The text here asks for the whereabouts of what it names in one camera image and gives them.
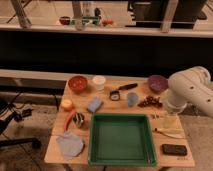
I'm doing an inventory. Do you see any black handled brush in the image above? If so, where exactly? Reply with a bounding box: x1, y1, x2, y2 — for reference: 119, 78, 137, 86
109, 83, 138, 101

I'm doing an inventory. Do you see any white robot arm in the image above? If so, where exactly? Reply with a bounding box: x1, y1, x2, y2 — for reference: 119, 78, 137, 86
163, 66, 213, 118

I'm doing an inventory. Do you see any purple bowl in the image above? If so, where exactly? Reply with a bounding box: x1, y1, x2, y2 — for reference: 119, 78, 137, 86
148, 75, 168, 93

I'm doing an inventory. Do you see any distant red bowl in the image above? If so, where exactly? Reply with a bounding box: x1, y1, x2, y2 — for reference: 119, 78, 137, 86
59, 16, 70, 25

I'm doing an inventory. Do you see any white cup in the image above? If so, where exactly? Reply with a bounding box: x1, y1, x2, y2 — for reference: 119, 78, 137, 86
92, 76, 106, 91

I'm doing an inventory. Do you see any blue sponge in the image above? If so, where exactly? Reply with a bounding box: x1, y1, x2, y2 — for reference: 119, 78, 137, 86
87, 97, 103, 113

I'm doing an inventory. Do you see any yellow round fruit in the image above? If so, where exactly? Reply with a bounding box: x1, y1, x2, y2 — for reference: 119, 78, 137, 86
61, 99, 73, 111

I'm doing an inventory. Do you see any bunch of dark grapes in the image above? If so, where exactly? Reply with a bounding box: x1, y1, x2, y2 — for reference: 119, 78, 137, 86
138, 96, 162, 108

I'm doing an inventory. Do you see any red chili pepper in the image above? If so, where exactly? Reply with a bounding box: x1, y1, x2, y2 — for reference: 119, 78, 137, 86
63, 109, 76, 132

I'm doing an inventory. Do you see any green plastic tray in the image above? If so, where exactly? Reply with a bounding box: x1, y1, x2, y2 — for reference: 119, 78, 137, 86
88, 114, 157, 167

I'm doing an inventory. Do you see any small fork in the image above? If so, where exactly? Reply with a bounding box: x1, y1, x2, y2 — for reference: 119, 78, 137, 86
151, 114, 165, 119

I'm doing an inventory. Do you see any grey folded cloth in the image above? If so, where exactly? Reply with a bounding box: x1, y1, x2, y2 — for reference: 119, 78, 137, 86
56, 132, 84, 160

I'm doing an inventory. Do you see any distant green object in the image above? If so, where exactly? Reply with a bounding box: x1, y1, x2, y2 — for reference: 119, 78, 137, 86
82, 17, 100, 25

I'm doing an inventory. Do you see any wooden table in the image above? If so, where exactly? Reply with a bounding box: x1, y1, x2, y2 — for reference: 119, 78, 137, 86
44, 79, 195, 168

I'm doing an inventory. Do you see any black office chair base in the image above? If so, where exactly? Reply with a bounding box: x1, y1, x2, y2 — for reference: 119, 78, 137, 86
0, 97, 42, 149

